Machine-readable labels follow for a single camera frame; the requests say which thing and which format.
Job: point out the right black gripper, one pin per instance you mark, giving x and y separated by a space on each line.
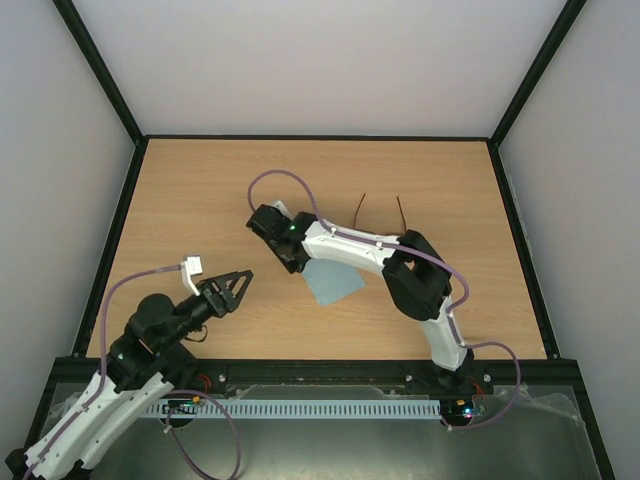
282 252

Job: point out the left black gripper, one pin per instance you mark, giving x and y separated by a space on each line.
222 280

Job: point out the light blue cleaning cloth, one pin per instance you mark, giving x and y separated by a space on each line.
330 281

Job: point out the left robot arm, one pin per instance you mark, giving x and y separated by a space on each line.
147 362

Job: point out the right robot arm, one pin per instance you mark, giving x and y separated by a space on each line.
418 280

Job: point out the brown sunglasses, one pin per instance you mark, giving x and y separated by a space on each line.
378 218

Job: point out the left control board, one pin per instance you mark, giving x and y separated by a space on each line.
189 405

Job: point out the control board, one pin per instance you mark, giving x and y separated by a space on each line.
464 408
189 405

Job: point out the right control board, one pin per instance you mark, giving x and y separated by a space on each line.
464 408

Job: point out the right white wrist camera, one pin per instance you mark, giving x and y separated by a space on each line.
279 205

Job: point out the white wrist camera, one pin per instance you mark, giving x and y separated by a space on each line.
279 205
191 267

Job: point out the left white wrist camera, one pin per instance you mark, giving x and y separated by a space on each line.
191 267

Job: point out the black aluminium frame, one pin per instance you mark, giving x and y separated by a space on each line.
552 369

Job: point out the light blue slotted cable duct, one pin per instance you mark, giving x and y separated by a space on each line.
309 410

